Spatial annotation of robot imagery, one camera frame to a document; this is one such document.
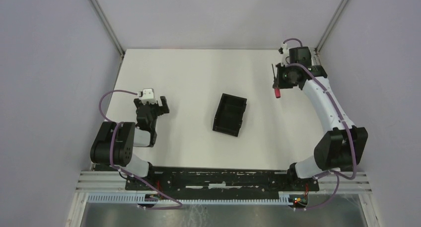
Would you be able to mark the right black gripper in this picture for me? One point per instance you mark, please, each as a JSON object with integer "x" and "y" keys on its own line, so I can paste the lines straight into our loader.
{"x": 279, "y": 83}

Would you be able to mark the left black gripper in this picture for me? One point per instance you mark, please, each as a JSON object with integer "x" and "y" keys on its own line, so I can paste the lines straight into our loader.
{"x": 162, "y": 110}

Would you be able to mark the red handled screwdriver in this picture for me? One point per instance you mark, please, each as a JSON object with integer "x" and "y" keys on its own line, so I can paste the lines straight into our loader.
{"x": 275, "y": 87}

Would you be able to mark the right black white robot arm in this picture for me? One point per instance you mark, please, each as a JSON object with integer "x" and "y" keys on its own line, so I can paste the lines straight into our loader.
{"x": 304, "y": 169}

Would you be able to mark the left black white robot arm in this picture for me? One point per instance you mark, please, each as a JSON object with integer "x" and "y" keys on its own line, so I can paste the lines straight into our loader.
{"x": 114, "y": 143}

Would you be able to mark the black plastic bin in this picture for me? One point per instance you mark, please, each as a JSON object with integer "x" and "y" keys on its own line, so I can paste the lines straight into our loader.
{"x": 229, "y": 115}

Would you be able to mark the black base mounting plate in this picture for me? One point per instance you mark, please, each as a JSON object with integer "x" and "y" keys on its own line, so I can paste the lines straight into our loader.
{"x": 192, "y": 183}

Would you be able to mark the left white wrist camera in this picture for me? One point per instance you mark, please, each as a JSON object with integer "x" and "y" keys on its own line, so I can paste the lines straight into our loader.
{"x": 147, "y": 93}

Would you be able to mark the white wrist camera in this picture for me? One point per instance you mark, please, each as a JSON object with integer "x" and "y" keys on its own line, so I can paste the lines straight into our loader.
{"x": 283, "y": 48}
{"x": 147, "y": 93}

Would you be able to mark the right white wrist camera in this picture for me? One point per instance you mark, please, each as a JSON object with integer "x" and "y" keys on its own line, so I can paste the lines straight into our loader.
{"x": 283, "y": 48}

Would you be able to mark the aluminium front rail frame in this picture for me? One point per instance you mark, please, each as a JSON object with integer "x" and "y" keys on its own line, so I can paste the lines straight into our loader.
{"x": 111, "y": 181}

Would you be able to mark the white slotted cable duct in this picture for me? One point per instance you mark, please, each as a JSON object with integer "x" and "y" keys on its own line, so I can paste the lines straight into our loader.
{"x": 122, "y": 198}

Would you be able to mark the left aluminium corner post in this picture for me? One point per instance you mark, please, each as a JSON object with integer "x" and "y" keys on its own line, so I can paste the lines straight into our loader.
{"x": 107, "y": 26}

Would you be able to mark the aluminium corner post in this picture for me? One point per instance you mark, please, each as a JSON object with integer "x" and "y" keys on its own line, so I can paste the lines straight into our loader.
{"x": 107, "y": 26}
{"x": 331, "y": 24}

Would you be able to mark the right aluminium corner post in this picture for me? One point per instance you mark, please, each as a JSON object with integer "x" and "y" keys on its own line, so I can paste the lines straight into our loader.
{"x": 331, "y": 24}

